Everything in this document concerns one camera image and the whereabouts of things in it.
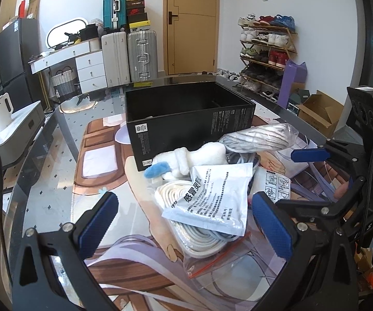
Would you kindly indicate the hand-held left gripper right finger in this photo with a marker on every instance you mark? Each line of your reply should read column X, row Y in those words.
column 272, row 223

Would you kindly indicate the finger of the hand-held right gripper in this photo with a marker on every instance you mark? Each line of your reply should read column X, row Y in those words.
column 316, row 209
column 309, row 155

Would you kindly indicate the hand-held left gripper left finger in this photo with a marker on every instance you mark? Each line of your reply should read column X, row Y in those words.
column 99, row 220

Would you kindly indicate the white packet with pictograms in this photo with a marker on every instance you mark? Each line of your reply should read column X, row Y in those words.
column 275, row 181

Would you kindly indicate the white medicine sachet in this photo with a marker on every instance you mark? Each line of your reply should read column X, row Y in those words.
column 209, row 197

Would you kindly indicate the white plush toy blue ear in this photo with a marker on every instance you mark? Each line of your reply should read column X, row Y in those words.
column 202, row 155

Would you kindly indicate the black cardboard box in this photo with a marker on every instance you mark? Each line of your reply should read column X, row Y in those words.
column 180, row 126

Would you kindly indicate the open cardboard box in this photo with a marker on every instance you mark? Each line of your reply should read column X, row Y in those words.
column 319, row 116

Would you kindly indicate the dark green box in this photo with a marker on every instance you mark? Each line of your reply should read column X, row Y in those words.
column 299, row 98

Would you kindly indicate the printed cartoon table mat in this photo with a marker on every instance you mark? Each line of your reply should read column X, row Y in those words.
column 108, row 162

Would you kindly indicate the purple yoga mat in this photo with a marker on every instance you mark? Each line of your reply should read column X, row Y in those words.
column 290, row 81

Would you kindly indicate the rows of shoes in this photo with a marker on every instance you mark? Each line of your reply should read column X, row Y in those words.
column 278, row 58

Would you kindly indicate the white sneaker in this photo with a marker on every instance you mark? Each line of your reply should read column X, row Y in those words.
column 228, row 75

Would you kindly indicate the wooden shoe rack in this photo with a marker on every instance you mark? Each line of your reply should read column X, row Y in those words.
column 292, row 39

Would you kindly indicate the grey white printer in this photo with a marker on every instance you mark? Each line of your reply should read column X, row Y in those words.
column 18, row 129

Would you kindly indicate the grey wicker basket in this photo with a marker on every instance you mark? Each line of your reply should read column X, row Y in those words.
column 65, row 82

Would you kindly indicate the white kettle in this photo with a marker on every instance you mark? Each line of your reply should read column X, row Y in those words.
column 0, row 113

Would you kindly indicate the white dresser with drawers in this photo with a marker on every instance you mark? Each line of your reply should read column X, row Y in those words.
column 90, row 68

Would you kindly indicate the white suitcase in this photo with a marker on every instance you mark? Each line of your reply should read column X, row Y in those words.
column 115, row 58

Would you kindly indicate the wooden door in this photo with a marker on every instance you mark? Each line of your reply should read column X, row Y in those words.
column 193, row 39

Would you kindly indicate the silver suitcase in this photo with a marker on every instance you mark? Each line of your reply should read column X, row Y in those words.
column 142, row 55

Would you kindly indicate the white ribbed bin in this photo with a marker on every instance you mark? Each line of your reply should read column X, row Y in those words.
column 95, row 44

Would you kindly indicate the black bag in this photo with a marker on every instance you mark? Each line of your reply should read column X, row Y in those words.
column 89, row 32

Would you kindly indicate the black refrigerator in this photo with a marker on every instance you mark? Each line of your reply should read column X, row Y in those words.
column 14, row 48

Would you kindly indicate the oval white mirror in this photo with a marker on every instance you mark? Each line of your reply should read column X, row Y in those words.
column 60, row 32

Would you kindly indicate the grey plush toy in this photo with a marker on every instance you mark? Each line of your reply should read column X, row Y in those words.
column 97, row 23

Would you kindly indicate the black yellow shoe box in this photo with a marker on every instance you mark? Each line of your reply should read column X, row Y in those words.
column 139, row 25

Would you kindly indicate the teal suitcase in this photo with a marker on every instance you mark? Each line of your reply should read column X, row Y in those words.
column 110, row 9

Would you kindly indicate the black shoe box red logo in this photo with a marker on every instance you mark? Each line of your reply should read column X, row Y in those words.
column 137, row 11

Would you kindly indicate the black shoe box white label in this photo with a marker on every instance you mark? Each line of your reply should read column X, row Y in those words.
column 136, row 5

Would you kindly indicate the red bag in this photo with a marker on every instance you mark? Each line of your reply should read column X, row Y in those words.
column 22, row 8

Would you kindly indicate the flat cardboard sheet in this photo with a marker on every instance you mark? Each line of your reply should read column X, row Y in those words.
column 8, row 6

